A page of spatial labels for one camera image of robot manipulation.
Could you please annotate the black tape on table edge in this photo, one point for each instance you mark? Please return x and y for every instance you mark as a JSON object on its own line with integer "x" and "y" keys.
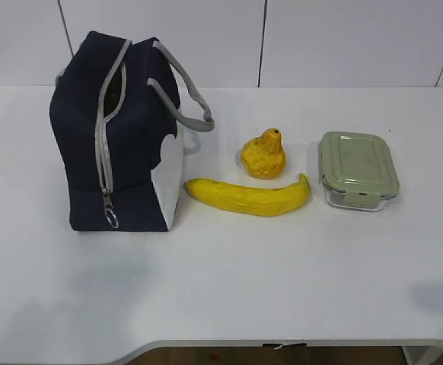
{"x": 277, "y": 346}

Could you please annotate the yellow banana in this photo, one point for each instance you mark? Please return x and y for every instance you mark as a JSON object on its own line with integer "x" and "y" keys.
{"x": 250, "y": 200}

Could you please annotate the yellow pear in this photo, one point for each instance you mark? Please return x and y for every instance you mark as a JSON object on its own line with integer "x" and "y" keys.
{"x": 263, "y": 157}

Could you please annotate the navy blue lunch bag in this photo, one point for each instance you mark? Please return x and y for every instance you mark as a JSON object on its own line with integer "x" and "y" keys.
{"x": 118, "y": 113}

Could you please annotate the glass container green lid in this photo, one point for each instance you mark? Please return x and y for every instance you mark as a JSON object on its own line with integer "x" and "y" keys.
{"x": 357, "y": 171}

